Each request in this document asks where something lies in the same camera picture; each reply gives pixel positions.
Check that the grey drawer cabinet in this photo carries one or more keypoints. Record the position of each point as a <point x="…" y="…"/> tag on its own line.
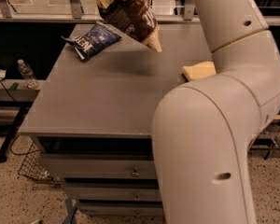
<point x="92" y="120"/>

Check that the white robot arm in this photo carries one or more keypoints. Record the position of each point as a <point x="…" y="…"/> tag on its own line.
<point x="202" y="129"/>

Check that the top drawer knob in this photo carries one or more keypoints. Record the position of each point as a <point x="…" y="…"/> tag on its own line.
<point x="134" y="172"/>

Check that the clear plastic water bottle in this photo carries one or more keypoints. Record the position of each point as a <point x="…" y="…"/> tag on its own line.
<point x="27" y="74"/>

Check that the yellow sponge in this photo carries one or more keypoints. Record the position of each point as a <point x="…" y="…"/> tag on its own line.
<point x="199" y="71"/>

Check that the grey side shelf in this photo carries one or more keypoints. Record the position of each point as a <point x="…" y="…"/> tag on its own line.
<point x="15" y="102"/>

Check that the metal window rail frame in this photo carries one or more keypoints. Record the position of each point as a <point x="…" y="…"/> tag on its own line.
<point x="86" y="10"/>

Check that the brown chip bag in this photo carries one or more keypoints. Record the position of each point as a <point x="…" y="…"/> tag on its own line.
<point x="134" y="18"/>

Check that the wire mesh basket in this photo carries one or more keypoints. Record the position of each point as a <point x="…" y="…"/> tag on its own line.
<point x="32" y="169"/>

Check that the blue chip bag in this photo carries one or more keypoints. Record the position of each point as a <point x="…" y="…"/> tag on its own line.
<point x="98" y="38"/>

